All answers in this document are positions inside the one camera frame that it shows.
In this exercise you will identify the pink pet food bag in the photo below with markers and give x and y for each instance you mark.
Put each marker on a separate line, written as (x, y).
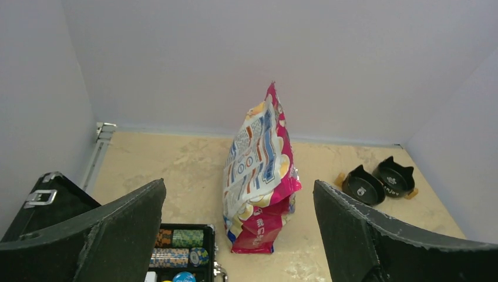
(260, 179)

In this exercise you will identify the black poker chip case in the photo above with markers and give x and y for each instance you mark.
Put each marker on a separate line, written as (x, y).
(183, 252)

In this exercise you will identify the black cat bowl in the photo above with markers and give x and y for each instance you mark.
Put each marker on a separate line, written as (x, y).
(363, 187)
(397, 180)

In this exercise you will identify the black cat bowl left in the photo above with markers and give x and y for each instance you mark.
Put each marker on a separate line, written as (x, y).
(363, 187)

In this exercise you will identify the wooden bowl stand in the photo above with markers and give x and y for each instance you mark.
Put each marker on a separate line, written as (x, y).
(338, 182)

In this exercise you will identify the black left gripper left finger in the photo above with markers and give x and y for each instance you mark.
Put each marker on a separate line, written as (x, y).
(113, 242)

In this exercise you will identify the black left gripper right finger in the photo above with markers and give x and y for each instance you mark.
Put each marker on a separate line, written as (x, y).
(364, 244)

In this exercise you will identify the aluminium corner rail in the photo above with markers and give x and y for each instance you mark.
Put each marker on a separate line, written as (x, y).
(104, 134)

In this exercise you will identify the black cat bowl right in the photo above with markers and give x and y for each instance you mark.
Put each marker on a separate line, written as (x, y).
(397, 180)

